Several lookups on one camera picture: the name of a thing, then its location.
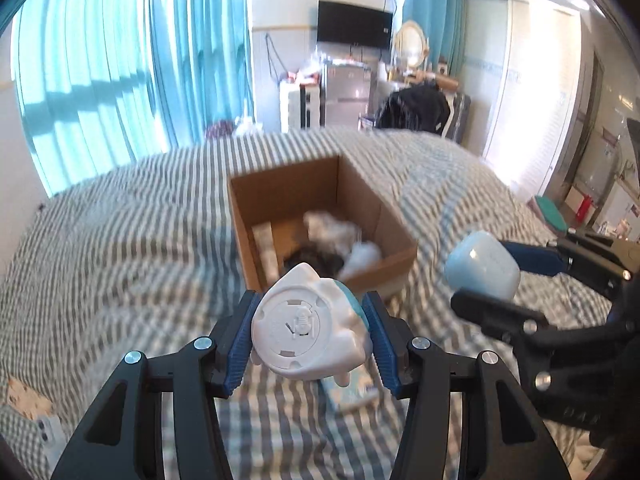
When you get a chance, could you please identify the silver mini fridge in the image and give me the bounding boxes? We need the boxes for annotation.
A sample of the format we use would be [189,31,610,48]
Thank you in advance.
[321,61,372,128]

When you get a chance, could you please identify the blue side curtain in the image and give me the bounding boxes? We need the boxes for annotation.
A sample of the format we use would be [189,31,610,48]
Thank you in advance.
[404,0,465,76]

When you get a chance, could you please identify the pale blue earbuds case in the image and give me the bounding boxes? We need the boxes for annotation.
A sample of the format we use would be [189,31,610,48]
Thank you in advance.
[445,231,521,301]

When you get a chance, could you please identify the black wall television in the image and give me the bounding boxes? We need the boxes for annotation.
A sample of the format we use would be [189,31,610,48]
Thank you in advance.
[317,0,393,51]

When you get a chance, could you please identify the white storage drawers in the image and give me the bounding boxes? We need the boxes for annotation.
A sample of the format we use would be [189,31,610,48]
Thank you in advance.
[279,81,320,133]

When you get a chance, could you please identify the black backpack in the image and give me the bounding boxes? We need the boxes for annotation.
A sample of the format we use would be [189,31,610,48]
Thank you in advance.
[374,82,450,134]

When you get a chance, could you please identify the oval vanity mirror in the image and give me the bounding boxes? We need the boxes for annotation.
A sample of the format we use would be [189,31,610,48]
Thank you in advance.
[392,20,430,70]

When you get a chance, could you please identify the white crumpled plastic bag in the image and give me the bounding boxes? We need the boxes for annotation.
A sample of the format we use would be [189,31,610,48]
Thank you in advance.
[303,211,382,282]

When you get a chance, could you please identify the black object in box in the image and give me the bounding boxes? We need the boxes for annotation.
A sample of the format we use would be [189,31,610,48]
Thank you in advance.
[283,245,344,278]

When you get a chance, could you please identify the checkered bed quilt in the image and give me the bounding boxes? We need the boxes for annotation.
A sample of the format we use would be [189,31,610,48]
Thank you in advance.
[1,127,555,479]

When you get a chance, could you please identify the white cat plush toy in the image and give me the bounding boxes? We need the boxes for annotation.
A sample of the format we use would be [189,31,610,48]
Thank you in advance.
[250,263,372,387]

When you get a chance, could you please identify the brown cardboard box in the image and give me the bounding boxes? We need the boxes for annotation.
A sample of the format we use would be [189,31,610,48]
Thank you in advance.
[228,155,418,298]

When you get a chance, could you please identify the blue window curtain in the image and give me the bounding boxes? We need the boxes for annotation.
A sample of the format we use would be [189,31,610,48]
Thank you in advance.
[11,0,253,194]

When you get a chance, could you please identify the blue floral tissue pack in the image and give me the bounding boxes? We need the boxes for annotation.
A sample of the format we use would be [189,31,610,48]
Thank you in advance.
[320,362,380,413]

